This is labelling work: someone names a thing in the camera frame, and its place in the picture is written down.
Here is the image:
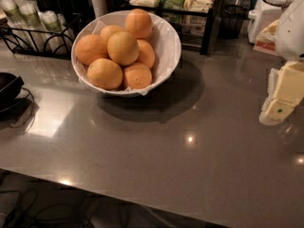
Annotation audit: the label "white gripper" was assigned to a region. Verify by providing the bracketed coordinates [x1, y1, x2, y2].
[259, 0, 304, 125]

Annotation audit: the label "orange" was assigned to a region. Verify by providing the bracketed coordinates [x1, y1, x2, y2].
[100, 25, 124, 44]
[123, 63, 152, 89]
[75, 34, 107, 66]
[125, 9, 153, 39]
[137, 39, 155, 68]
[87, 58, 124, 90]
[107, 31, 139, 67]

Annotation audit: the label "white paper bowl liner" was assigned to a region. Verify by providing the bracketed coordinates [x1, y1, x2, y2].
[77, 16, 181, 97]

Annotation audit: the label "white bowl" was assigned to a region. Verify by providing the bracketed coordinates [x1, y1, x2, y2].
[70, 9, 182, 99]

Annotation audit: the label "black condiment shelf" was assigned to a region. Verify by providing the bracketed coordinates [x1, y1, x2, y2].
[127, 0, 219, 55]

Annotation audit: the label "white cylinder dispenser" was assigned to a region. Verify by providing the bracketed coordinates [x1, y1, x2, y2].
[87, 0, 108, 19]

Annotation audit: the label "paper cup stack right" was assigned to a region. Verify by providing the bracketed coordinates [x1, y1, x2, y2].
[40, 10, 74, 55]

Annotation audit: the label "paper cup stack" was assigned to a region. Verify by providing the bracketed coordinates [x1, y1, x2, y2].
[40, 10, 74, 55]
[1, 0, 30, 48]
[20, 3, 46, 52]

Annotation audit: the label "paper cup stack middle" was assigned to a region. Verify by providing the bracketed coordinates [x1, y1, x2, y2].
[20, 3, 46, 52]

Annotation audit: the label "paper cup stack left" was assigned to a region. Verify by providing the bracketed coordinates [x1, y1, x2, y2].
[1, 0, 30, 48]

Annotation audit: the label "black wire basket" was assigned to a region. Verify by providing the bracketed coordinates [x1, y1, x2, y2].
[218, 5, 248, 39]

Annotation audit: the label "black wire cup rack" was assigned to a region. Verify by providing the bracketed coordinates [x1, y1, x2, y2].
[0, 13, 81, 60]

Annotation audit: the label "black tray with wire stand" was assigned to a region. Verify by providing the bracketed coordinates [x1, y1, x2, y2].
[0, 72, 35, 128]

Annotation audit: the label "black floor cables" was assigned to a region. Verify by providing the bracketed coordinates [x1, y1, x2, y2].
[0, 171, 134, 228]

